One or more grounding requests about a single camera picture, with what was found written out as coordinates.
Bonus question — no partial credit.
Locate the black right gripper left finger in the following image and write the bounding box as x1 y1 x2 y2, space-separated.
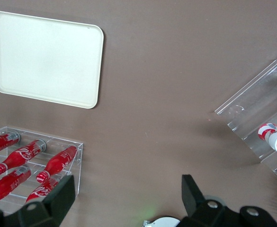
0 175 76 227

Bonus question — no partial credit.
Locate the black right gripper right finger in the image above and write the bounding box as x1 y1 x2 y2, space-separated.
181 174 277 227

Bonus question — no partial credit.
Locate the cream rectangular plastic tray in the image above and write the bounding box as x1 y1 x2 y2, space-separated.
0 10 105 110

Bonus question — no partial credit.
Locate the white round disc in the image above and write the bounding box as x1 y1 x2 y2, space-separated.
143 214 184 227

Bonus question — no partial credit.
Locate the clear acrylic bottle rack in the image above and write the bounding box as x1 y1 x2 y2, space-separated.
0 126 85 213

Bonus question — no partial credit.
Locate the white red yogurt cup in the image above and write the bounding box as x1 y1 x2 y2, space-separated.
257 122 277 156

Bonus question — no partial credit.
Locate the clear acrylic stepped shelf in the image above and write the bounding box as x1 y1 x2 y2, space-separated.
214 49 277 190

